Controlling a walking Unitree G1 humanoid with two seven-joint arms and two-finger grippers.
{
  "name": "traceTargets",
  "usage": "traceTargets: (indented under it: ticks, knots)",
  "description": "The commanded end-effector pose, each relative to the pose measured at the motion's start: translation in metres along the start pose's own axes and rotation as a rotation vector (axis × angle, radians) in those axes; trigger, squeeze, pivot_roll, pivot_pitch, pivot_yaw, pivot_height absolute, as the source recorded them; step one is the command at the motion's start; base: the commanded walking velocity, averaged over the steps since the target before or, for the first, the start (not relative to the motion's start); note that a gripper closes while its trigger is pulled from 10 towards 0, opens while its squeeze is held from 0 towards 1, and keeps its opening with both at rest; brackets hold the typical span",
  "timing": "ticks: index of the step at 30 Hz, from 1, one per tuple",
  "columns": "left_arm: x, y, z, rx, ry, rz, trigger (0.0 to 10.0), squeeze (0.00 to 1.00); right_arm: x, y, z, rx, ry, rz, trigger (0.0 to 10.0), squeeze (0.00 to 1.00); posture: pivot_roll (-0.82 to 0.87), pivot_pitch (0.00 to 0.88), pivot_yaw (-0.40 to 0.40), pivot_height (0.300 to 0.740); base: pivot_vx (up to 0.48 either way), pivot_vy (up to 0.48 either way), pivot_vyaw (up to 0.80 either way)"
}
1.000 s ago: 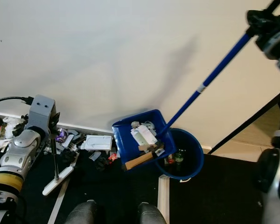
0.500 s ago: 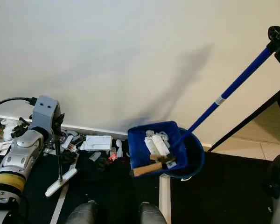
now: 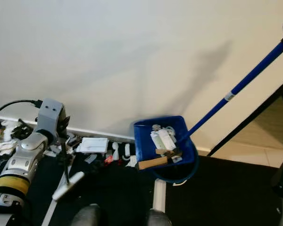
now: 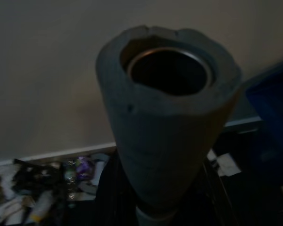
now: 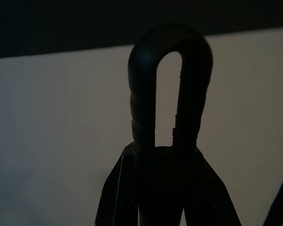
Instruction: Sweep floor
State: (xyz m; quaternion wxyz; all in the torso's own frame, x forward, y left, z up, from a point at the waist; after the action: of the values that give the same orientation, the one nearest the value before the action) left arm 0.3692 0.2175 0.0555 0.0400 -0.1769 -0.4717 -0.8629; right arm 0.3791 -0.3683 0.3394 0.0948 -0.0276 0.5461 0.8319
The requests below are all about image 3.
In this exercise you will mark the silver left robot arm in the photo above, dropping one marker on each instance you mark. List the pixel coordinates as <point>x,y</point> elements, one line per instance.
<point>23,162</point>

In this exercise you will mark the thin white floor strip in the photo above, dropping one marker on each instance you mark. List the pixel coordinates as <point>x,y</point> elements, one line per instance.
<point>51,213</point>

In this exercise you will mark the wide white floor strip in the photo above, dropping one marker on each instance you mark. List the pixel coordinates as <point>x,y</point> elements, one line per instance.
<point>159,195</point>

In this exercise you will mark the flat white box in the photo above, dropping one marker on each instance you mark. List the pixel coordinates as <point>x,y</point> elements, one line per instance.
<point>94,145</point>

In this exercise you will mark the small red item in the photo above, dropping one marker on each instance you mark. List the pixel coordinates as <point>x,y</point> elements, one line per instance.
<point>109,159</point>

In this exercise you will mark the small white tube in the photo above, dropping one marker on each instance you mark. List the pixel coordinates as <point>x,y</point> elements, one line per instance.
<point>115,150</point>
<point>127,149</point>

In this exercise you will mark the crumpled white paper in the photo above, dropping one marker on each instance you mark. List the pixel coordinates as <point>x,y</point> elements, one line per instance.
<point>4,141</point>

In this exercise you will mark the grey left robot leg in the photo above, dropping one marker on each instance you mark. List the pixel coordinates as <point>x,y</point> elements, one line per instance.
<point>86,216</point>

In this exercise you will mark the grey robot leg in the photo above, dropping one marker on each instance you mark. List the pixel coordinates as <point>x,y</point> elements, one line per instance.
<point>86,216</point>
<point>160,219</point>

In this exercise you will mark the white rectangular pack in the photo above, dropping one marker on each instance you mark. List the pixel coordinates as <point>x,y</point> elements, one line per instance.
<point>156,140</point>
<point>169,138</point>

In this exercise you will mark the brown cardboard piece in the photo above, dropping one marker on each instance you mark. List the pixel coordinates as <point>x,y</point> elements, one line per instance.
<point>153,163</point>

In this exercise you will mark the grey right robot leg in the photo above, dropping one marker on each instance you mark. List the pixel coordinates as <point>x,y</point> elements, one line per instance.
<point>160,219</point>

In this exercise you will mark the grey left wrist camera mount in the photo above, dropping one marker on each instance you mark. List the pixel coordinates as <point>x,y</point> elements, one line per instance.
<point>49,115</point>

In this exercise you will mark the black door frame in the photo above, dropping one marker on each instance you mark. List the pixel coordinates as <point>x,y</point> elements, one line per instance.
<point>250,117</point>

